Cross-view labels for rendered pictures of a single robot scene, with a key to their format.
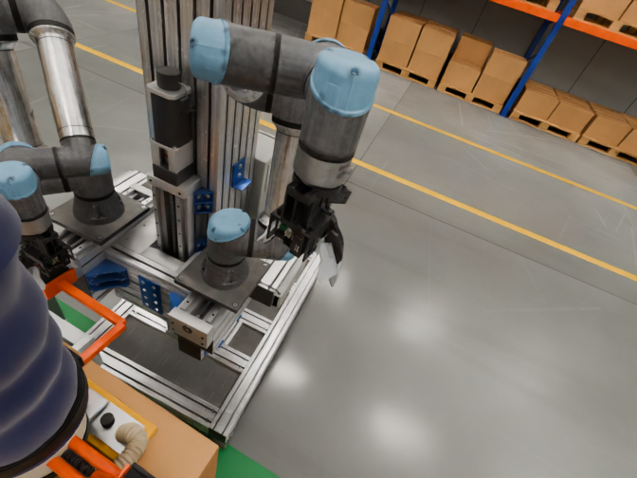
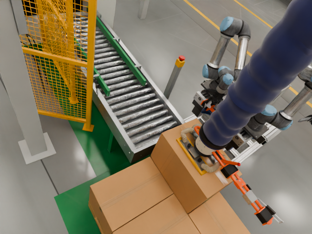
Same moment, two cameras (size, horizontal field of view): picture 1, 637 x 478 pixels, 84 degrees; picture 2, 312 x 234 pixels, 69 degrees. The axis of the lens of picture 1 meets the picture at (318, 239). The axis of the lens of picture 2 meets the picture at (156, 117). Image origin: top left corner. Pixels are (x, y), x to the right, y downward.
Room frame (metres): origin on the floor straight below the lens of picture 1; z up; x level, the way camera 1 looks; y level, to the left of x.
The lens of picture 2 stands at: (-1.01, 0.36, 2.41)
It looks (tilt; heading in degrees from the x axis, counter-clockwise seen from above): 50 degrees down; 26
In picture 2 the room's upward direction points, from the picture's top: 23 degrees clockwise
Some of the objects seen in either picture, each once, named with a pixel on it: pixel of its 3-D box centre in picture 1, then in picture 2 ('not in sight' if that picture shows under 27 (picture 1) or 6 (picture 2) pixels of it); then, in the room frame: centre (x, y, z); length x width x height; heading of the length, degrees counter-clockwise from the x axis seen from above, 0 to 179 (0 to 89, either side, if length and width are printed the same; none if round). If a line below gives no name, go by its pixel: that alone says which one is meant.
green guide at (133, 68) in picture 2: not in sight; (115, 41); (0.83, 2.21, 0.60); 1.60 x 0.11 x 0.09; 77
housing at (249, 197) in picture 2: not in sight; (249, 197); (0.05, -0.02, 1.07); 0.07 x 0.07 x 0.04; 76
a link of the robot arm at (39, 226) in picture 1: (31, 218); (221, 88); (0.49, 0.64, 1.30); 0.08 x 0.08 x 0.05
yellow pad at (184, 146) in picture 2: not in sight; (193, 153); (0.07, 0.45, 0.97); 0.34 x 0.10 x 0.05; 76
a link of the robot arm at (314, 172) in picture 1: (324, 163); not in sight; (0.42, 0.02, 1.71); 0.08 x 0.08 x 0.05
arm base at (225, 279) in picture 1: (226, 261); (257, 121); (0.72, 0.26, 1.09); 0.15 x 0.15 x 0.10
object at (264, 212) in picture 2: not in sight; (263, 215); (0.01, -0.15, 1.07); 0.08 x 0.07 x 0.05; 76
